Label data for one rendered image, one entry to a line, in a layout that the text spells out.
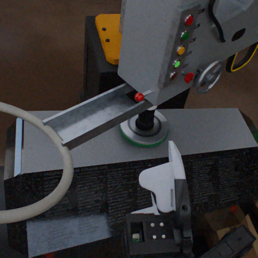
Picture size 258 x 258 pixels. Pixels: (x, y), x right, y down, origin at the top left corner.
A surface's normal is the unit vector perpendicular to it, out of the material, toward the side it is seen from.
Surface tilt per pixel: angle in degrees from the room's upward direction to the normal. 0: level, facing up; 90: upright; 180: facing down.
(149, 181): 37
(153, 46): 90
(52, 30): 0
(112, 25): 0
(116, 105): 2
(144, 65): 90
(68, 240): 45
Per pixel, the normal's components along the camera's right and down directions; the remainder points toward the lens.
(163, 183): 0.14, -0.07
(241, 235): 0.05, -0.60
